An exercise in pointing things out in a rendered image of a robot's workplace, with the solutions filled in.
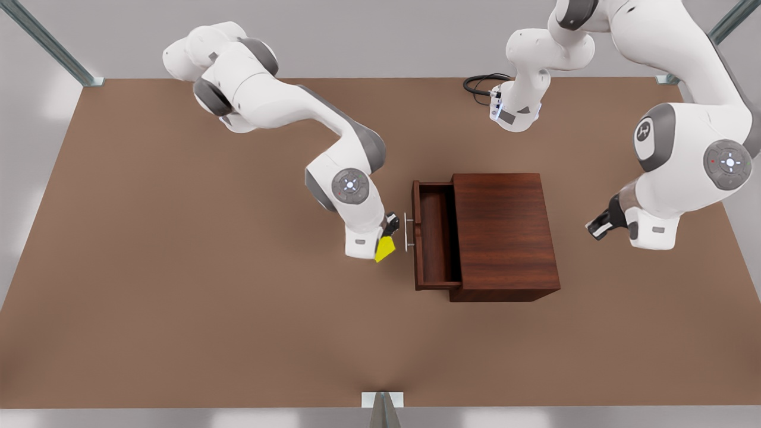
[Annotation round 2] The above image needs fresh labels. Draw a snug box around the dark wooden cabinet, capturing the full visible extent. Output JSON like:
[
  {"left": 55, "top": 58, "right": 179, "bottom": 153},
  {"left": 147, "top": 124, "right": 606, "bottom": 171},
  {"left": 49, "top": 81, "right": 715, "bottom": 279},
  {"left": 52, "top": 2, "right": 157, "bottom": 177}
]
[{"left": 449, "top": 173, "right": 561, "bottom": 303}]

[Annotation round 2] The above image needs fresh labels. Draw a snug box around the black cable loop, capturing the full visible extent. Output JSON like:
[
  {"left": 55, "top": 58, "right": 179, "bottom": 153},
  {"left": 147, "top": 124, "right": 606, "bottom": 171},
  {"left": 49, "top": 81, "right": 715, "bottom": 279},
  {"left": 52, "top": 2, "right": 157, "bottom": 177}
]
[{"left": 463, "top": 73, "right": 513, "bottom": 106}]

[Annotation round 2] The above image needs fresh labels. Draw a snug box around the silver frame post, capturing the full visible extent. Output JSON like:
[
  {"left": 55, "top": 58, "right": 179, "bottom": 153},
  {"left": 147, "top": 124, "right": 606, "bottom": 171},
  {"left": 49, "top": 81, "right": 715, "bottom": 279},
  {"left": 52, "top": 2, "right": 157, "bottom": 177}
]
[
  {"left": 0, "top": 0, "right": 105, "bottom": 88},
  {"left": 361, "top": 391, "right": 404, "bottom": 428},
  {"left": 655, "top": 0, "right": 761, "bottom": 86}
]

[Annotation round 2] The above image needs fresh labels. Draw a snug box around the wooden drawer with silver handle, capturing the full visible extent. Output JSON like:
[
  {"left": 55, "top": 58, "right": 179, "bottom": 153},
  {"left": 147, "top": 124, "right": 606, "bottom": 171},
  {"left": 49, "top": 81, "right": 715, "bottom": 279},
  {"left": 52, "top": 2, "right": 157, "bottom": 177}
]
[{"left": 404, "top": 181, "right": 463, "bottom": 291}]

